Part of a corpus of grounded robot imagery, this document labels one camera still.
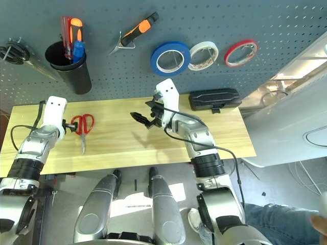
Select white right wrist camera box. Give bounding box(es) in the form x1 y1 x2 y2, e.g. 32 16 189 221
155 78 179 128

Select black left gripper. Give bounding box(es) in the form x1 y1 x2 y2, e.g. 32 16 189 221
61 119 78 135

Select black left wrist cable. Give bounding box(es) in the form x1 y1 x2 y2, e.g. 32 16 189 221
10 101 46 151

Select silver right robot leg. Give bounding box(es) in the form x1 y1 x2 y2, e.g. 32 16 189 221
149 167 186 244

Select silver robot torso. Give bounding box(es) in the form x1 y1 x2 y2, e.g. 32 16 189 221
74 231 187 245

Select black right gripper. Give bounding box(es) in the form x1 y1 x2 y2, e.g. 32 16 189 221
129 98 164 130

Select blue jeans leg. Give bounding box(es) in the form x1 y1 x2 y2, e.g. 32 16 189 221
204 203 322 245

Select grey metal pegboard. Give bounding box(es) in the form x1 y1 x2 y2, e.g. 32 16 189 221
0 0 327 103

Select orange black pliers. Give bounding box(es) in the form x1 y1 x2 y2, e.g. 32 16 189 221
108 12 159 56

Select blue handled screwdriver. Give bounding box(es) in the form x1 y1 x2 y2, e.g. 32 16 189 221
72 40 86 64

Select black plastic cup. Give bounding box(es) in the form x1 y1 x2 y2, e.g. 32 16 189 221
44 40 92 95

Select clear red handled screwdriver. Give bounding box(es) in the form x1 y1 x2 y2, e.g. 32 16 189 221
60 16 75 61

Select grey white sneaker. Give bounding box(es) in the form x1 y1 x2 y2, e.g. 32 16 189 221
188 208 205 235

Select silver robot leg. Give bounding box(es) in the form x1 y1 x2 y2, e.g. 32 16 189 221
73 169 123 243
149 167 186 244

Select bystander hand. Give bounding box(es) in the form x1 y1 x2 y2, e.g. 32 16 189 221
311 213 327 237

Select blue tape roll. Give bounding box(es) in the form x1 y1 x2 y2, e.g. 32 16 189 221
150 40 191 77

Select black handled scissors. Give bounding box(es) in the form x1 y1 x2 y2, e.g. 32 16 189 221
0 38 58 81

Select red tape roll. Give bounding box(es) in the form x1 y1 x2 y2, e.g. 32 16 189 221
224 39 259 68

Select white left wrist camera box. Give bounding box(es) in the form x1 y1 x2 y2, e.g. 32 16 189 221
40 95 68 138

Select black plastic tool case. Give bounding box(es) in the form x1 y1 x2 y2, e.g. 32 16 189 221
188 88 243 114

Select wire pliers hook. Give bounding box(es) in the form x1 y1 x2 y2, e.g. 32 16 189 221
118 30 136 49

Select red handled scissors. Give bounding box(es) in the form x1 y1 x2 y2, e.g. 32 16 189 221
70 113 95 155

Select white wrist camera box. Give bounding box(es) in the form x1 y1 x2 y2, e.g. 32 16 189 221
40 95 68 138
155 78 179 128

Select silver left robot leg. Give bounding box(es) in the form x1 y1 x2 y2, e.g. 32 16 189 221
73 169 123 243

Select white tape roll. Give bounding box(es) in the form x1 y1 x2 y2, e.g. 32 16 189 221
188 40 219 71

